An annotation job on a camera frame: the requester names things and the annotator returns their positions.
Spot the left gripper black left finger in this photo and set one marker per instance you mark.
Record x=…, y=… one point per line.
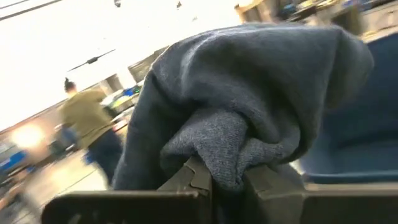
x=124, y=208

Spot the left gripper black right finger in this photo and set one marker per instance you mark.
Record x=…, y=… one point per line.
x=311, y=208

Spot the blue-grey knit cloth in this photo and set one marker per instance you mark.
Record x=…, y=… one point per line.
x=233, y=77

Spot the navy white striped fabric bin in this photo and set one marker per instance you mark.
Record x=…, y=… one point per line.
x=357, y=140

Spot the person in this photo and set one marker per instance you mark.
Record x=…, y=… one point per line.
x=84, y=118

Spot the grey cabinet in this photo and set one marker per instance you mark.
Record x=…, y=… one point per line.
x=143, y=67

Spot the cluttered wooden workbench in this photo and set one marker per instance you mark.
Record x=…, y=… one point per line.
x=373, y=18

